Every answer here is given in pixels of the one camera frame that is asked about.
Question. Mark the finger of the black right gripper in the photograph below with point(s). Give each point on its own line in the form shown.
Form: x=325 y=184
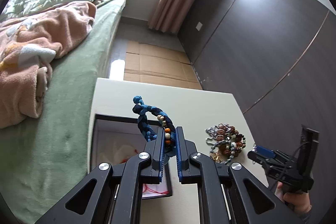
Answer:
x=263 y=150
x=259 y=156

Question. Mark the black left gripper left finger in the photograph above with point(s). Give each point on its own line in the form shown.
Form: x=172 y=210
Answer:
x=153 y=173

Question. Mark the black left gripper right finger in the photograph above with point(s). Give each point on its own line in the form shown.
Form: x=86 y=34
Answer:
x=189 y=165

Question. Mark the clear plastic bag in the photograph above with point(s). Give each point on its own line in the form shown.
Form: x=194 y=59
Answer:
x=116 y=148

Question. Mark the black jewelry box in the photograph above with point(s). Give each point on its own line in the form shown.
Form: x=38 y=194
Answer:
x=127 y=125

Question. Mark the person's right hand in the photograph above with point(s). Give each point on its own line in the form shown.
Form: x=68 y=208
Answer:
x=300 y=202

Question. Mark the flattened cardboard sheet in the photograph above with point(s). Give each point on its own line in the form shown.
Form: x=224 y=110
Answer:
x=145 y=63

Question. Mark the green bed mattress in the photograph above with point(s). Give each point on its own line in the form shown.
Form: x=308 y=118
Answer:
x=42 y=159

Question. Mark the pink fleece blanket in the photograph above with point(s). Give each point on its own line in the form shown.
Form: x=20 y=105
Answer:
x=28 y=46

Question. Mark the white wall socket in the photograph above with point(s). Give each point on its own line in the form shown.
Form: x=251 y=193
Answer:
x=199 y=26

